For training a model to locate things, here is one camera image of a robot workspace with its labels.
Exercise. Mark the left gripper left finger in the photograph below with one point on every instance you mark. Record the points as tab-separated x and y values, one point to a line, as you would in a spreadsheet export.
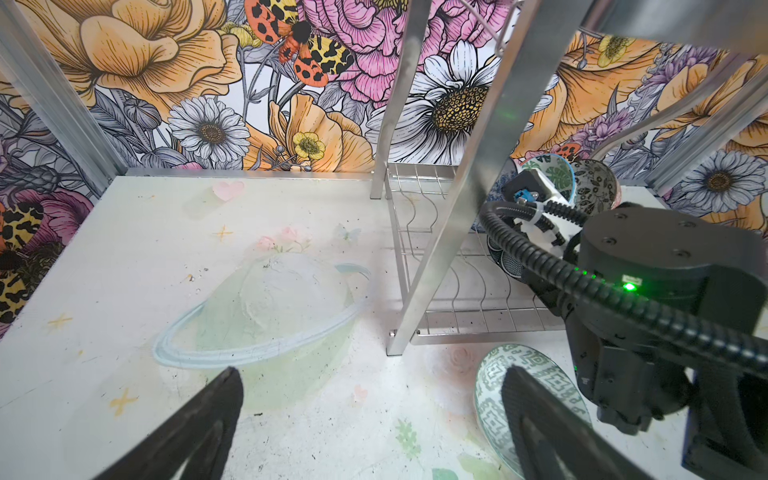
194	443

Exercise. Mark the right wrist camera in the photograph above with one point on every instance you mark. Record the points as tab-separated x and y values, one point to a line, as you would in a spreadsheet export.
532	185

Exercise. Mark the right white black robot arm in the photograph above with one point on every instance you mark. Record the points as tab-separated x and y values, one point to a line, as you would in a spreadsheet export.
660	310

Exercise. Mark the dark blue floral bowl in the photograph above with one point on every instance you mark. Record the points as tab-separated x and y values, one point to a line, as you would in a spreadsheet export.
510	266

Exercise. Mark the two-tier steel dish rack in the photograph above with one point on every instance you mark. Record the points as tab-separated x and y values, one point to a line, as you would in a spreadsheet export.
536	46

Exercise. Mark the black white floral bowl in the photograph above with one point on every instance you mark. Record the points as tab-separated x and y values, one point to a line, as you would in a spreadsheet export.
596	187

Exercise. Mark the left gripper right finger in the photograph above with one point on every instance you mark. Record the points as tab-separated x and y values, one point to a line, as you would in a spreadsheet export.
553	441

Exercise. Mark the pale green geometric bowl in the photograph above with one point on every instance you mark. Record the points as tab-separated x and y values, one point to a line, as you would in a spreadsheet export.
492	399

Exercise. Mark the blue rose pattern bowl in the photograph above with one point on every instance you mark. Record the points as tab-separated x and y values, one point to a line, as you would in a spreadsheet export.
508	173

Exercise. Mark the green leaf pattern bowl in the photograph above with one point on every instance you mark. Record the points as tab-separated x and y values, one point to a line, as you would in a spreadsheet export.
558	171

